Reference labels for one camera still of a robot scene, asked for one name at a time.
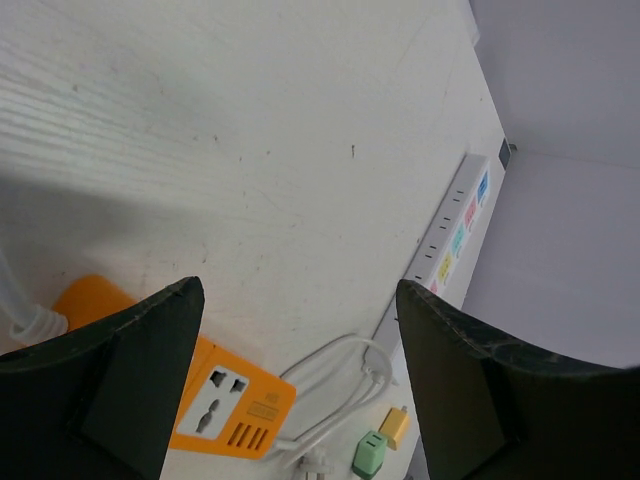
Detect yellow charger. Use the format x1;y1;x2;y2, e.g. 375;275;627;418
378;406;410;451

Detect orange power strip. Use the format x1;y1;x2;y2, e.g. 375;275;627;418
53;275;296;460

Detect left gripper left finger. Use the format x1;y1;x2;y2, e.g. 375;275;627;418
1;277;205;479

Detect white strip cable with plug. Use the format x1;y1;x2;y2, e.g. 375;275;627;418
269;333;401;480

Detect green charger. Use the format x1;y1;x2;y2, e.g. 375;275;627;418
351;430;388;480

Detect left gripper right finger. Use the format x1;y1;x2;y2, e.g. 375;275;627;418
396;280;639;479

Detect white multicolour power strip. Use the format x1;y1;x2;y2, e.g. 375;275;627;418
372;153;491;364

